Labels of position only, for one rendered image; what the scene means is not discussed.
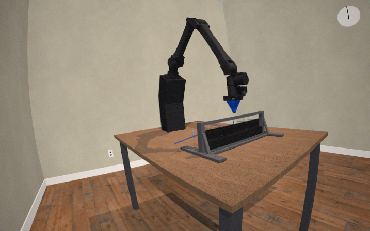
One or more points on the grey metal rack with black patch panel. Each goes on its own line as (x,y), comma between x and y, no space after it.
(220,139)

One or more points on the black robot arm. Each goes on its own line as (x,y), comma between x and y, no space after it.
(226,63)

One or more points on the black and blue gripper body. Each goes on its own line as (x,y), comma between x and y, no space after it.
(231,94)

